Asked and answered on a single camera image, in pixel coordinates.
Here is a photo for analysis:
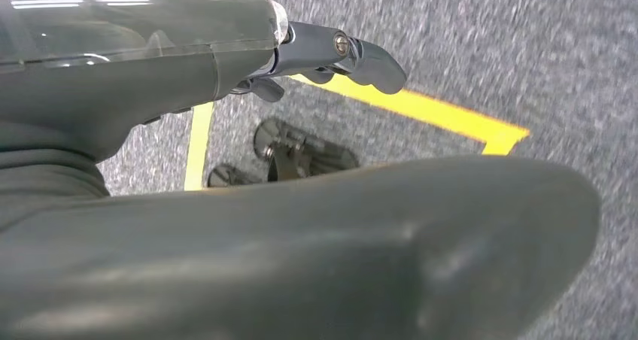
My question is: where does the yellow floor tape square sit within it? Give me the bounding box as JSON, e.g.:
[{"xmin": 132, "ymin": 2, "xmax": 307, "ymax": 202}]
[{"xmin": 183, "ymin": 73, "xmax": 531, "ymax": 192}]

